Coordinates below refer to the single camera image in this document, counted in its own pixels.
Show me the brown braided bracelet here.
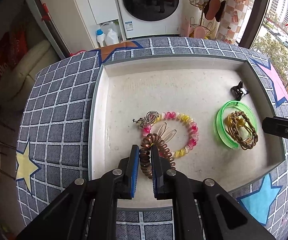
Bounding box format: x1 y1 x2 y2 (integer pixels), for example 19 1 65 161
225 110 259 151

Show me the black claw hair clip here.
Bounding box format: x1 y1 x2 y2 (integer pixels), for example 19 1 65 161
230 81 249 101

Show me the green translucent bangle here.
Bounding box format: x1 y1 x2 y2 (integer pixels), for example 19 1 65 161
216 100 259 150

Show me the brown spiral hair tie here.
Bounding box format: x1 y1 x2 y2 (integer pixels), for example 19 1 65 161
138 133 177 180

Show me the pink yellow beaded bracelet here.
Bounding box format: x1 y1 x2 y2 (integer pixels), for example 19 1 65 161
141 111 200 158

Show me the blue checkered star tablecloth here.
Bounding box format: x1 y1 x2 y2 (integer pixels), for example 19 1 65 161
16 37 288 239

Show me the green shallow tray box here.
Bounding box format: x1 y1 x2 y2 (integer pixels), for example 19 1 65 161
88 54 286 212

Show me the pink checkered box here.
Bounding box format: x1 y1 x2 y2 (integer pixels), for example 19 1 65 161
216 0 250 44

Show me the beige sofa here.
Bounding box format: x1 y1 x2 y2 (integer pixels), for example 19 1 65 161
0 40 59 111

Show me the metal slipper rack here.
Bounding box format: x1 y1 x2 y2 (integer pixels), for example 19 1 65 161
180 0 226 39

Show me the white plastic bottle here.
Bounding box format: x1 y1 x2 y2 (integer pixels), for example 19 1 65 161
105 28 119 46

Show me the blue cap detergent bottle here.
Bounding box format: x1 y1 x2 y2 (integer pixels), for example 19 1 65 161
96 29 106 47

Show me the lower white washing machine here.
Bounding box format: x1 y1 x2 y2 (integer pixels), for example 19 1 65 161
117 0 183 39

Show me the red handled mop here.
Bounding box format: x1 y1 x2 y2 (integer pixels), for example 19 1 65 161
29 2 69 59

